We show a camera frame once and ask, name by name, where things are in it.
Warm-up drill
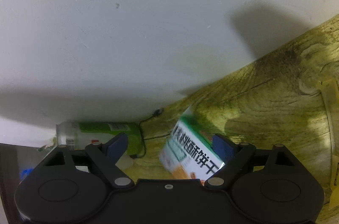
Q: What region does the Tsingtao beer can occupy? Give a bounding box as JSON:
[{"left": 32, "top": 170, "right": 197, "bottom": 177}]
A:
[{"left": 56, "top": 121, "right": 145, "bottom": 158}]

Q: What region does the black usb cable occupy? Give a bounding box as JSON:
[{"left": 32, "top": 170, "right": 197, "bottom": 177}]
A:
[{"left": 130, "top": 107, "right": 165, "bottom": 160}]

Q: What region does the clear cracker pack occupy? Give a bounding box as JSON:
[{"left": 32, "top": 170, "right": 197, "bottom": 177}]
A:
[{"left": 317, "top": 78, "right": 339, "bottom": 209}]

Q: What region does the walnut biscuit pack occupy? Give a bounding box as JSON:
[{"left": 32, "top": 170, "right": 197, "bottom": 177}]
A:
[{"left": 159, "top": 108, "right": 225, "bottom": 184}]

